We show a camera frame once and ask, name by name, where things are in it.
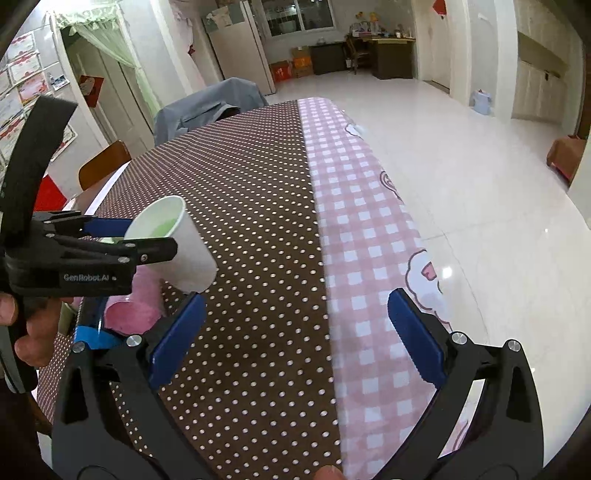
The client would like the person's right hand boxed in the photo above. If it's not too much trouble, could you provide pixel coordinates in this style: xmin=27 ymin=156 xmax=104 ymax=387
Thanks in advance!
xmin=314 ymin=465 xmax=346 ymax=480

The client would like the grey cloth covered chair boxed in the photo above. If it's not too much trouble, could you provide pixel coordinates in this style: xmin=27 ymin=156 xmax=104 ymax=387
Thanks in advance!
xmin=154 ymin=77 xmax=269 ymax=146

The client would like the dark wooden desk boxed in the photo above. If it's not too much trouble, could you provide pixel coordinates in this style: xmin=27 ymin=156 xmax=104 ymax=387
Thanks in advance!
xmin=370 ymin=38 xmax=415 ymax=80

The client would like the white paper cup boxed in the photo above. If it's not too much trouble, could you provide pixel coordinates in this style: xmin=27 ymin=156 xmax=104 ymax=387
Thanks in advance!
xmin=124 ymin=196 xmax=217 ymax=293

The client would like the red gift bag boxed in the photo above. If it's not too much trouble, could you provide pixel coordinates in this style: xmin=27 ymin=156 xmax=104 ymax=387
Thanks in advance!
xmin=34 ymin=174 xmax=67 ymax=212

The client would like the blue trash bin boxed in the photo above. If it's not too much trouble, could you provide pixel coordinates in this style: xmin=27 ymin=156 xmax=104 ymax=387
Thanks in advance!
xmin=472 ymin=89 xmax=492 ymax=116

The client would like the brown polka dot tablecloth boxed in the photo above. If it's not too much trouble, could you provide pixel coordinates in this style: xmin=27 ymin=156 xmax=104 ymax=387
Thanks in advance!
xmin=36 ymin=100 xmax=346 ymax=480

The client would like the white refrigerator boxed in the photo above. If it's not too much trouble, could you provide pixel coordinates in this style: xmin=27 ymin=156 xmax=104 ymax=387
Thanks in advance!
xmin=201 ymin=1 xmax=276 ymax=96

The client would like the pink checkered tablecloth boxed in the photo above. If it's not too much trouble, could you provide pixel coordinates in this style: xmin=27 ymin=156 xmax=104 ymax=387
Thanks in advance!
xmin=297 ymin=97 xmax=452 ymax=479

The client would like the person's left hand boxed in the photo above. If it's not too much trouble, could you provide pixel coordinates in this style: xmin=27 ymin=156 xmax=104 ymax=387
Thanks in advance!
xmin=15 ymin=297 xmax=73 ymax=368

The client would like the green lace door curtain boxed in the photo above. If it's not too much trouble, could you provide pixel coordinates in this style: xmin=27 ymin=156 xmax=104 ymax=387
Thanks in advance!
xmin=52 ymin=1 xmax=160 ymax=116

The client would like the orange cardboard box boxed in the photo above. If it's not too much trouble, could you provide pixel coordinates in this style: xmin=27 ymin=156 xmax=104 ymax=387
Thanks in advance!
xmin=290 ymin=46 xmax=314 ymax=78

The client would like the pink plastic cup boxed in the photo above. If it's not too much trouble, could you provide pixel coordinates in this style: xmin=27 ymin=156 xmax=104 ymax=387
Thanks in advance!
xmin=103 ymin=266 xmax=164 ymax=336

